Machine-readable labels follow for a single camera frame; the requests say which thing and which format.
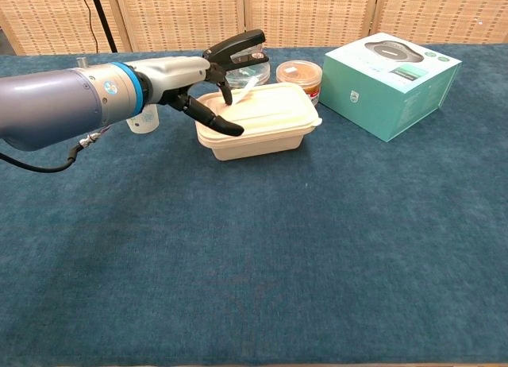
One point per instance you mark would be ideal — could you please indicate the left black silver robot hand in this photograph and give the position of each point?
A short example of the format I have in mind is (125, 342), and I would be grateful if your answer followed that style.
(174, 75)

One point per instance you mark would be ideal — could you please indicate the small pink wrapper scrap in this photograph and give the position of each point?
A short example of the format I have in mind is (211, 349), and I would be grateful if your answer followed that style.
(247, 90)

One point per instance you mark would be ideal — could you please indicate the beige lidded food container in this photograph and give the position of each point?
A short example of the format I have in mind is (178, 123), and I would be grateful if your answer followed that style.
(270, 120)

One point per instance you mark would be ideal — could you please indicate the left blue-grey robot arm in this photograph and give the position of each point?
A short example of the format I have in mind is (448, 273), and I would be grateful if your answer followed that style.
(59, 101)

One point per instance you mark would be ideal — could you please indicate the teal speaker product box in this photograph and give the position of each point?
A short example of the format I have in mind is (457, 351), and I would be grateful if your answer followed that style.
(377, 101)

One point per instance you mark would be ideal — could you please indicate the white paper cup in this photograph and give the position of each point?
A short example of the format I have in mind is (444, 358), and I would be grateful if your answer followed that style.
(145, 122)

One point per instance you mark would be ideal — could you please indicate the black stapler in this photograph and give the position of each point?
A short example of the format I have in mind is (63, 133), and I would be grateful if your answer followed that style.
(238, 45)

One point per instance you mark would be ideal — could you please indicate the clear jar with colourful clips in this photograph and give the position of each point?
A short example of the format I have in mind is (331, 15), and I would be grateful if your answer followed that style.
(254, 75)

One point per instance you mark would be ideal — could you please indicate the black tripod stand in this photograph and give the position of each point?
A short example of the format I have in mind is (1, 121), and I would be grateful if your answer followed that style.
(101, 17)

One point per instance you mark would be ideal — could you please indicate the clear jar with brown snacks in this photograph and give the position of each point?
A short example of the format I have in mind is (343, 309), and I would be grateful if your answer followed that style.
(297, 75)

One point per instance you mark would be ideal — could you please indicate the woven bamboo folding screen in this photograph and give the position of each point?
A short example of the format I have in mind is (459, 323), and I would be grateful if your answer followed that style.
(317, 13)

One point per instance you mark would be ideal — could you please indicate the blue table mat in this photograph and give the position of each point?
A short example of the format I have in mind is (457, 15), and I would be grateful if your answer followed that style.
(238, 244)

